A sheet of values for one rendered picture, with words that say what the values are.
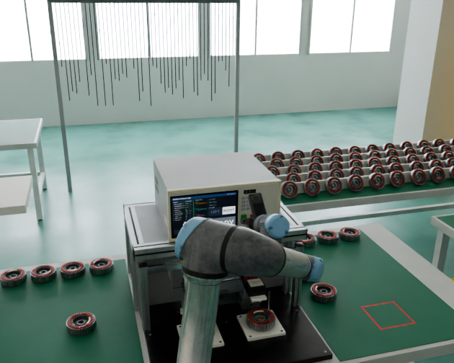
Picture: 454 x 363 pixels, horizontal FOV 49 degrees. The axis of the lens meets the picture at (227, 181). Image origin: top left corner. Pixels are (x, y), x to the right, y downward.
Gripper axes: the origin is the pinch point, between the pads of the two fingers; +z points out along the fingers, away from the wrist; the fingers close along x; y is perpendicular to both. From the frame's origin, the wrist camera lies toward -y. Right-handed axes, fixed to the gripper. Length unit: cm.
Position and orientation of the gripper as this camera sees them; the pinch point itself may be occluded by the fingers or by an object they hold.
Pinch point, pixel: (246, 220)
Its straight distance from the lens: 189.7
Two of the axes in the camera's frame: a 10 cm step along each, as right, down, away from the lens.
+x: 9.6, -0.9, 2.5
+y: 1.1, 9.9, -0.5
